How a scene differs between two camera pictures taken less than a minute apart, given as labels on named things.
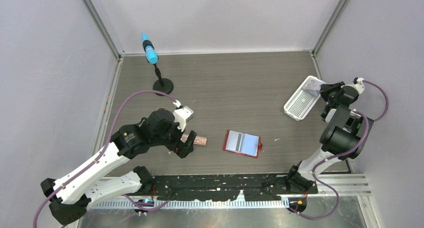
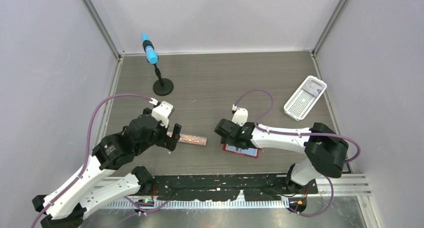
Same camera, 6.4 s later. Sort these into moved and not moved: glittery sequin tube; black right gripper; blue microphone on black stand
Moved: black right gripper
Not moved: glittery sequin tube; blue microphone on black stand
